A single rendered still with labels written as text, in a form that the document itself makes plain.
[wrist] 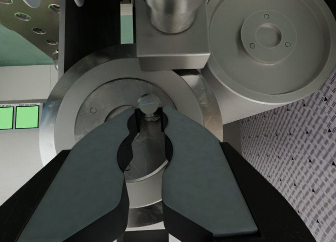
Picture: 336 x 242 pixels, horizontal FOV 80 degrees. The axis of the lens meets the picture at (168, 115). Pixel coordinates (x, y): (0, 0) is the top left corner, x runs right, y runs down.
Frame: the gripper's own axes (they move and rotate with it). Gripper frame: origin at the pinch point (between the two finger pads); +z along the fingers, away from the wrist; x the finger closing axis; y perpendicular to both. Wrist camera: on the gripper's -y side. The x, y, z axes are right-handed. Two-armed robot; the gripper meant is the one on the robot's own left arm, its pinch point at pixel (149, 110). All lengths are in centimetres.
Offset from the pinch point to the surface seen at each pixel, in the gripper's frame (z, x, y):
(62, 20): 9.4, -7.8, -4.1
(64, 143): 1.4, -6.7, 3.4
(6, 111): 32, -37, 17
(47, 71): 277, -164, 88
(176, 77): 4.5, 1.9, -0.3
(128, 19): 217, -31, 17
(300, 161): 5.2, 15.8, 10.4
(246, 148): 17.4, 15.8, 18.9
